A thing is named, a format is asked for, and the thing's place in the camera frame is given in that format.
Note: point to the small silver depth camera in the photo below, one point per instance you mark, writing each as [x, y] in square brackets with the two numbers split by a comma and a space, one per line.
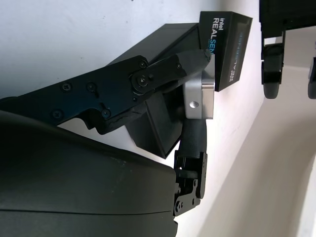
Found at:
[197, 98]

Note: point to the black camera box base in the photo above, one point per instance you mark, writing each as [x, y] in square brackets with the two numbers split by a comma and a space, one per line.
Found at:
[158, 128]

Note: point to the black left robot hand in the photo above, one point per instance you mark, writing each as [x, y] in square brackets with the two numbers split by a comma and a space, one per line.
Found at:
[271, 74]

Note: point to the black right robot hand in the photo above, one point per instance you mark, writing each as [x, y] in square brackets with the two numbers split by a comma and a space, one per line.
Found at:
[74, 185]

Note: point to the black RealSense box lid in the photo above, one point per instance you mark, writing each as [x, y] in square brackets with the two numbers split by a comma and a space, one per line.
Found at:
[234, 49]

